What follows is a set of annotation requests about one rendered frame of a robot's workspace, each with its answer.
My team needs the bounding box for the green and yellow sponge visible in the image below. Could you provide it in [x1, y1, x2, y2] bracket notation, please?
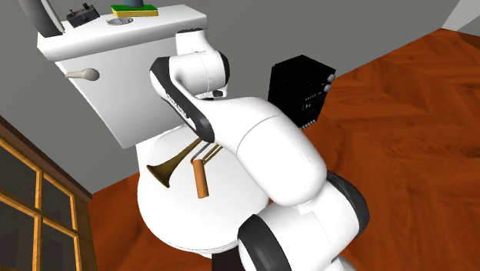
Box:
[110, 4, 159, 18]

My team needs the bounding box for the orange-handled metal tool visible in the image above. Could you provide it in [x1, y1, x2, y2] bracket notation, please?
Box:
[189, 143, 219, 200]

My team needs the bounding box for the black speaker box with knobs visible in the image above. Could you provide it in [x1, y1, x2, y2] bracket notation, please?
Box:
[267, 54, 337, 129]

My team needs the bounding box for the white toilet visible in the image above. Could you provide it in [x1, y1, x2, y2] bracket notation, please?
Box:
[36, 3, 272, 261]

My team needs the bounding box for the dark grey box with knobs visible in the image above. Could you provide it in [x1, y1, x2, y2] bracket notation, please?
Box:
[65, 3, 102, 28]

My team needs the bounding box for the brass trumpet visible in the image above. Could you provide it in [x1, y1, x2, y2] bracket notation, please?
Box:
[145, 136, 225, 189]

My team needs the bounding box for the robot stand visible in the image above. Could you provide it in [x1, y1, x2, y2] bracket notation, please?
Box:
[211, 252, 245, 271]

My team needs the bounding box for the grey curved object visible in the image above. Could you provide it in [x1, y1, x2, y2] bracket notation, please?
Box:
[18, 0, 66, 38]

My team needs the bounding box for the wooden cabinet with glass doors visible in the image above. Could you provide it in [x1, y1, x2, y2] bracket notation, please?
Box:
[0, 114, 98, 271]

